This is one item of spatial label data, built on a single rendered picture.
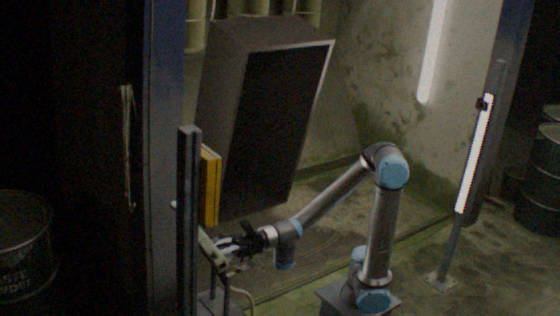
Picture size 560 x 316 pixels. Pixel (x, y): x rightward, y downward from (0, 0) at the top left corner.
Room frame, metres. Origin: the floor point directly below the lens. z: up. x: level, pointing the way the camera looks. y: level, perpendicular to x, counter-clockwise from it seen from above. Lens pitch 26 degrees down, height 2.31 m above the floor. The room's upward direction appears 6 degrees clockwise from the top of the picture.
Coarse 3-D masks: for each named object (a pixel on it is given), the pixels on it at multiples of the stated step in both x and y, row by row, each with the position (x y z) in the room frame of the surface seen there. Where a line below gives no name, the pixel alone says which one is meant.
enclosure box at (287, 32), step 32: (224, 32) 2.71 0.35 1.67; (256, 32) 2.80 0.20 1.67; (288, 32) 2.90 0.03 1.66; (320, 32) 3.01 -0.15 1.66; (224, 64) 2.70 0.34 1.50; (256, 64) 3.12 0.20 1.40; (288, 64) 3.23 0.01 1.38; (320, 64) 3.02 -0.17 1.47; (224, 96) 2.69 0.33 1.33; (256, 96) 3.19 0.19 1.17; (288, 96) 3.21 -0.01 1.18; (224, 128) 2.67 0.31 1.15; (256, 128) 3.27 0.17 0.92; (288, 128) 3.19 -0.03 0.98; (224, 160) 2.67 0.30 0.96; (256, 160) 3.36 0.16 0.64; (288, 160) 3.17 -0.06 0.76; (224, 192) 3.10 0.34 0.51; (256, 192) 3.17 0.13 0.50; (288, 192) 3.12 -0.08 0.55
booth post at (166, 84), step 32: (128, 0) 2.02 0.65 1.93; (160, 0) 1.95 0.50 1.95; (128, 32) 2.01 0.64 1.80; (160, 32) 1.95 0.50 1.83; (128, 64) 2.01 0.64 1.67; (160, 64) 1.95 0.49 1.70; (160, 96) 1.96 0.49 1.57; (160, 128) 1.96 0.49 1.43; (160, 160) 1.96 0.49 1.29; (160, 192) 1.96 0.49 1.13; (160, 224) 1.96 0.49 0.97; (160, 256) 1.95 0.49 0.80; (160, 288) 1.95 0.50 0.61
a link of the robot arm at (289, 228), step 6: (276, 222) 1.81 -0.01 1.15; (282, 222) 1.80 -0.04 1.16; (288, 222) 1.81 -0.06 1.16; (294, 222) 1.81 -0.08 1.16; (276, 228) 1.76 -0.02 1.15; (282, 228) 1.77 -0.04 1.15; (288, 228) 1.78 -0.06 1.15; (294, 228) 1.79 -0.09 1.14; (300, 228) 1.80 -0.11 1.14; (282, 234) 1.75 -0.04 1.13; (288, 234) 1.77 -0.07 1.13; (294, 234) 1.78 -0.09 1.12; (300, 234) 1.80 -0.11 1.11; (282, 240) 1.75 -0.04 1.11; (288, 240) 1.77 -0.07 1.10; (294, 240) 1.78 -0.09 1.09; (282, 246) 1.77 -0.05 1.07; (288, 246) 1.77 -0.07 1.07
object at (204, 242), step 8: (200, 232) 1.66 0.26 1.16; (200, 240) 1.62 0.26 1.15; (208, 240) 1.61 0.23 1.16; (200, 248) 1.63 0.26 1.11; (208, 248) 1.57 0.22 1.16; (216, 248) 1.56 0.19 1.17; (208, 256) 1.53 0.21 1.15; (216, 256) 1.51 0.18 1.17; (224, 256) 1.52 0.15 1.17; (216, 264) 1.49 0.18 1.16; (216, 272) 1.60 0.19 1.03; (224, 272) 1.61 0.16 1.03; (224, 280) 1.61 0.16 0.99
